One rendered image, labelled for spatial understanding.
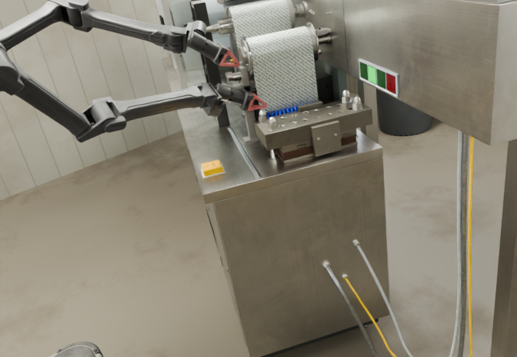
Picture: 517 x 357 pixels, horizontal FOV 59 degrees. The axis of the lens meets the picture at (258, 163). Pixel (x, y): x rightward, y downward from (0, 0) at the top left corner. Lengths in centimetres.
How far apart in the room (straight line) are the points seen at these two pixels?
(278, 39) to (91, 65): 290
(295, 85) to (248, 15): 36
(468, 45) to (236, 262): 106
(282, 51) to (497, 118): 87
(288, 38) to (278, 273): 88
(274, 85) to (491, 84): 88
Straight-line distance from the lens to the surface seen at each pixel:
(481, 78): 110
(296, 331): 201
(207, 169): 165
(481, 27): 108
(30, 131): 440
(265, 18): 194
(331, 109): 172
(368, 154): 167
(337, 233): 178
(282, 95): 176
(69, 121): 140
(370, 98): 206
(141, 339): 244
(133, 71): 455
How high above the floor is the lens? 162
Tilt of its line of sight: 25 degrees down
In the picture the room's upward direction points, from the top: 10 degrees counter-clockwise
